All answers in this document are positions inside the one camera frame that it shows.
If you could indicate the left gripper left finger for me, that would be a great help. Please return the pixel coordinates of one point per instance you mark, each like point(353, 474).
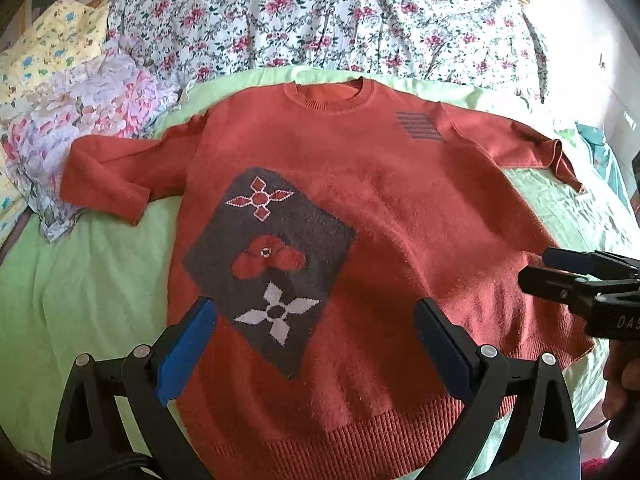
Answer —
point(114, 420)

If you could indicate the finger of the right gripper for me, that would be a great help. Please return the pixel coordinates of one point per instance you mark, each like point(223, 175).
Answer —
point(574, 289)
point(603, 265)

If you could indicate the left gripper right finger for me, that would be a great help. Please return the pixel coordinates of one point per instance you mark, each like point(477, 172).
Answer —
point(541, 440)

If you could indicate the red knit sweater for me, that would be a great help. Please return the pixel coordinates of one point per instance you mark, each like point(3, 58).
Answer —
point(315, 218)

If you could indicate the person's right hand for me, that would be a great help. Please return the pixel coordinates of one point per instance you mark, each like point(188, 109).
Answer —
point(621, 374)

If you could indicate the teal cloth at bedside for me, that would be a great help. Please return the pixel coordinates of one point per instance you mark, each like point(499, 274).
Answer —
point(604, 161)

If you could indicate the green bed sheet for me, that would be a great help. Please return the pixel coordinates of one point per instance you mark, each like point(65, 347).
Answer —
point(102, 289)

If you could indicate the pink lilac floral pillow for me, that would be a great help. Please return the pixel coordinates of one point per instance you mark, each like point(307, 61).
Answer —
point(111, 95)

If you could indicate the yellow patterned blanket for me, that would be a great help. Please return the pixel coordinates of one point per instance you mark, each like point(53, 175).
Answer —
point(66, 34)

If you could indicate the white rose floral quilt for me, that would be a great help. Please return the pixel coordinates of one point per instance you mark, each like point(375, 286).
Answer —
point(487, 43)

